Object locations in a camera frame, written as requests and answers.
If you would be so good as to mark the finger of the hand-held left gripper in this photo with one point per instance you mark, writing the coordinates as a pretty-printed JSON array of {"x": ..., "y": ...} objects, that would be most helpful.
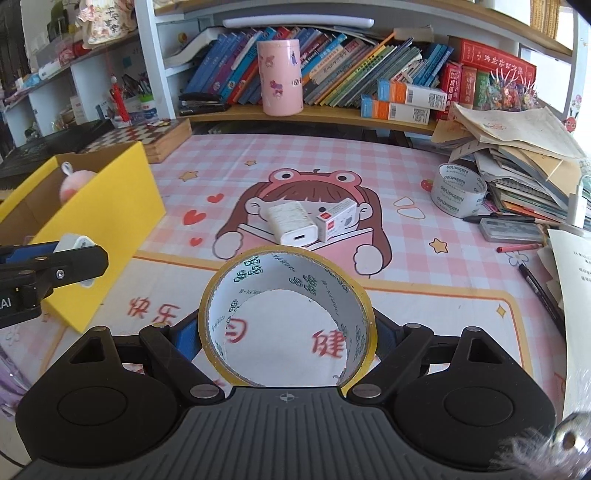
[
  {"x": 27, "y": 250},
  {"x": 69, "y": 270}
]

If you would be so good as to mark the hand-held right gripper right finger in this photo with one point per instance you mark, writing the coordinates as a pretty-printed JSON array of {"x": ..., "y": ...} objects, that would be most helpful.
[{"x": 388, "y": 337}]

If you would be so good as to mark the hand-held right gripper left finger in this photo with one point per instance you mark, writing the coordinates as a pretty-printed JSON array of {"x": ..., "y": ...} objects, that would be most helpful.
[{"x": 185, "y": 334}]

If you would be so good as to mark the small white plastic object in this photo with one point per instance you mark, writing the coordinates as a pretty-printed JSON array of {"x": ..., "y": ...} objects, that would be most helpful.
[{"x": 76, "y": 242}]

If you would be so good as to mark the yellow cardboard box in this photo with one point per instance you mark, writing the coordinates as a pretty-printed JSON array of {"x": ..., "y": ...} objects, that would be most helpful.
[{"x": 115, "y": 207}]

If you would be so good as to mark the yellow tape roll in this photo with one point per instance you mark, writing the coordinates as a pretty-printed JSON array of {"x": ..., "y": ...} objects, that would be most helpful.
[{"x": 286, "y": 272}]

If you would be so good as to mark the pink checked desktop mat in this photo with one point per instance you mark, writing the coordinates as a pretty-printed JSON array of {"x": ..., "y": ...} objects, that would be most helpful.
[{"x": 415, "y": 277}]

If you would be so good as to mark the purple translucent bag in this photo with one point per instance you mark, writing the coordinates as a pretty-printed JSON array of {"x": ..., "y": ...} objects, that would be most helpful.
[{"x": 11, "y": 383}]

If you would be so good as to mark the black electronic keyboard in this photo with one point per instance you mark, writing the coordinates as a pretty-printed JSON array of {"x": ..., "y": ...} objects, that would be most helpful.
[{"x": 27, "y": 152}]

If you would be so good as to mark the small white red-label box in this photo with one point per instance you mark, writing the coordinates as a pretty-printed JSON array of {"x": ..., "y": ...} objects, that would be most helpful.
[{"x": 337, "y": 220}]

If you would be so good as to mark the white red-label carton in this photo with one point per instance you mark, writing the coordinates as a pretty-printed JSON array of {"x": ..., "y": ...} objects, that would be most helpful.
[{"x": 77, "y": 108}]

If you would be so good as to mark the white charger block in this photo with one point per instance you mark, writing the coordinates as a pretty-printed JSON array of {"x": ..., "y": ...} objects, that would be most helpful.
[{"x": 291, "y": 221}]

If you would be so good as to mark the clear printed tape roll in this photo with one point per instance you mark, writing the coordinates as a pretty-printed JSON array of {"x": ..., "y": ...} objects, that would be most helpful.
[{"x": 455, "y": 196}]

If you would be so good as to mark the black marker pen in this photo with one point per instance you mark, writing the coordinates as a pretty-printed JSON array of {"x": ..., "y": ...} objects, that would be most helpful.
[{"x": 489, "y": 218}]

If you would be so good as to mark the red pencil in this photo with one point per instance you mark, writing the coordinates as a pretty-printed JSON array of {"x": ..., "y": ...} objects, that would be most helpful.
[{"x": 517, "y": 248}]

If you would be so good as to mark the wooden chessboard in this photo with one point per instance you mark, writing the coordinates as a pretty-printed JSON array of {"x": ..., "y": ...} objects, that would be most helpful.
[{"x": 152, "y": 136}]

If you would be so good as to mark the clear pencil case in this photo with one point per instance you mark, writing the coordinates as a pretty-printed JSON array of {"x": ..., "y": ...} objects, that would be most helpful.
[{"x": 510, "y": 230}]

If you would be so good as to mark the white pen container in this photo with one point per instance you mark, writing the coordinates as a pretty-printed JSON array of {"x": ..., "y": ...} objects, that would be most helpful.
[{"x": 124, "y": 113}]

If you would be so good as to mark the small red white packet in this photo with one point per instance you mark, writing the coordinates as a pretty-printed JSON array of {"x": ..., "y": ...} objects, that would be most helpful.
[{"x": 157, "y": 123}]

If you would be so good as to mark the red tassel ornament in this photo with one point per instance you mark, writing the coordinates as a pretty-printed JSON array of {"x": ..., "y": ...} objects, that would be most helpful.
[{"x": 119, "y": 104}]

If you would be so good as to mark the white jar green lid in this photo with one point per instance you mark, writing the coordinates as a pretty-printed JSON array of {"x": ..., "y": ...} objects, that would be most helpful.
[{"x": 147, "y": 108}]

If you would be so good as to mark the white printed paper sheet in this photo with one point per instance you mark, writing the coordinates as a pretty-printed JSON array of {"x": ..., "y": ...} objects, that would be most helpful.
[{"x": 575, "y": 300}]

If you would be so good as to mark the bunch of pens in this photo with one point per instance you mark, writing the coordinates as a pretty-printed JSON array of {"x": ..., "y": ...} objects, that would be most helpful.
[{"x": 134, "y": 85}]

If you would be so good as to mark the grey fuzzy pompom with bell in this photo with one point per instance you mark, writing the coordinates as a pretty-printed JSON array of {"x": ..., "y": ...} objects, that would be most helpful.
[{"x": 568, "y": 438}]

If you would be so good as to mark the black stapler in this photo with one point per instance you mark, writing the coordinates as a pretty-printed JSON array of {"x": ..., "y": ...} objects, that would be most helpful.
[{"x": 203, "y": 105}]

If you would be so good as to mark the orange blue small box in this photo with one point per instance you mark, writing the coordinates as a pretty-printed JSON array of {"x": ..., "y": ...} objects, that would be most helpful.
[
  {"x": 411, "y": 94},
  {"x": 397, "y": 110}
]

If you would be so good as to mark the pile of papers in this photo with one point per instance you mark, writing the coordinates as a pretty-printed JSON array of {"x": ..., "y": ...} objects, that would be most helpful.
[{"x": 517, "y": 147}]

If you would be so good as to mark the white bookshelf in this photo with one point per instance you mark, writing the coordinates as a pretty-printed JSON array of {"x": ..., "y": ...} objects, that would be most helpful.
[{"x": 145, "y": 46}]

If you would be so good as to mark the floral gift bag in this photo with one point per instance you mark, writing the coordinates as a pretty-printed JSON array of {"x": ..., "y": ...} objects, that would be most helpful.
[{"x": 104, "y": 21}]

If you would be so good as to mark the thick white-paged book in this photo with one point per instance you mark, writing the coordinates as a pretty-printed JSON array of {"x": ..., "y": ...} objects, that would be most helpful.
[{"x": 189, "y": 48}]

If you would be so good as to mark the pink cartoon cup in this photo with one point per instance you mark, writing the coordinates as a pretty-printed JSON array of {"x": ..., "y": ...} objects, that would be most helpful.
[{"x": 279, "y": 78}]

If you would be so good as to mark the colourful ornament bundle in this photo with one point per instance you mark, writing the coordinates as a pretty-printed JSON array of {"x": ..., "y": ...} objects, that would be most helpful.
[{"x": 510, "y": 90}]

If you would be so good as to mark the row of books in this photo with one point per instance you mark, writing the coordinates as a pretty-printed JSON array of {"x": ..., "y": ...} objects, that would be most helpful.
[{"x": 341, "y": 64}]

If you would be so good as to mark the red thick dictionary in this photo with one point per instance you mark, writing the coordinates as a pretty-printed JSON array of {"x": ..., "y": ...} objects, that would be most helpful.
[{"x": 494, "y": 57}]

